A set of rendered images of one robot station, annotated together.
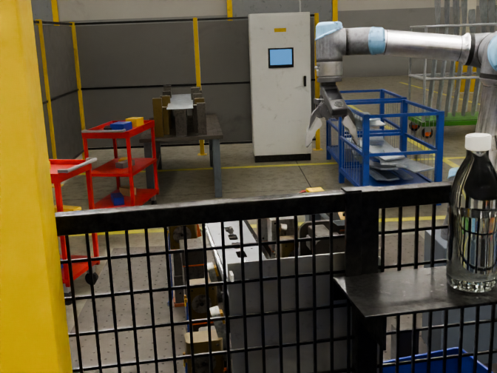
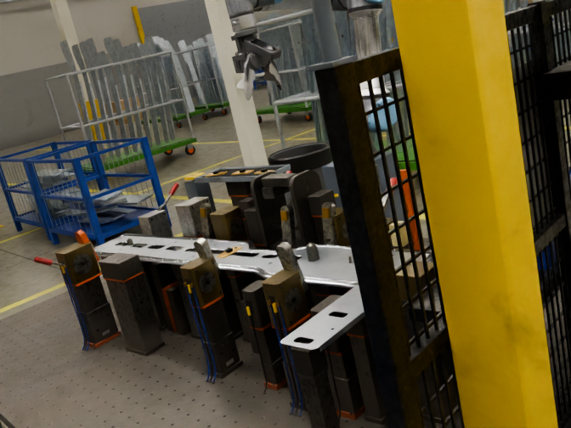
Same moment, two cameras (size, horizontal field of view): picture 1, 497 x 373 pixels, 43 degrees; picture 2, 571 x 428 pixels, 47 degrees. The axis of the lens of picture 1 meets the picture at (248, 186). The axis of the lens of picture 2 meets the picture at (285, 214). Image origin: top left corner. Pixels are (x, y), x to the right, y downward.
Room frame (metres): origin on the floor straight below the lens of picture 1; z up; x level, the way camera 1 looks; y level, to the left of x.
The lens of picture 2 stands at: (0.19, 0.97, 1.59)
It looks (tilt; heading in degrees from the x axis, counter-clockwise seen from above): 15 degrees down; 324
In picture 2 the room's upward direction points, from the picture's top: 13 degrees counter-clockwise
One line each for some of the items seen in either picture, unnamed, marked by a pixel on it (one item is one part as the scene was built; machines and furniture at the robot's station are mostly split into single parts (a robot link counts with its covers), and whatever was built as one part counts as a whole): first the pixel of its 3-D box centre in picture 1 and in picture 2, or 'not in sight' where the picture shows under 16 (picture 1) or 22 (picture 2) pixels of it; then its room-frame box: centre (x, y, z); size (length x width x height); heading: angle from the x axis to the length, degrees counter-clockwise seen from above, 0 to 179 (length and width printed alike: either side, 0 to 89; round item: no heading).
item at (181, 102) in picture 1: (183, 135); not in sight; (7.66, 0.78, 0.57); 1.86 x 0.90 x 1.14; 5
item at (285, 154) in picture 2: not in sight; (308, 194); (4.15, -2.18, 0.36); 0.50 x 0.50 x 0.73
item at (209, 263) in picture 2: (199, 335); (208, 320); (1.77, 0.17, 0.87); 0.12 x 0.07 x 0.35; 99
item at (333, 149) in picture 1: (363, 130); (52, 187); (8.13, -1.51, 0.48); 1.20 x 0.80 x 0.95; 1
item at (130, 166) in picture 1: (122, 170); not in sight; (6.12, 1.24, 0.49); 0.81 x 0.46 x 0.97; 170
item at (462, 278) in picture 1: (474, 211); not in sight; (0.79, -0.29, 1.53); 0.07 x 0.07 x 0.20
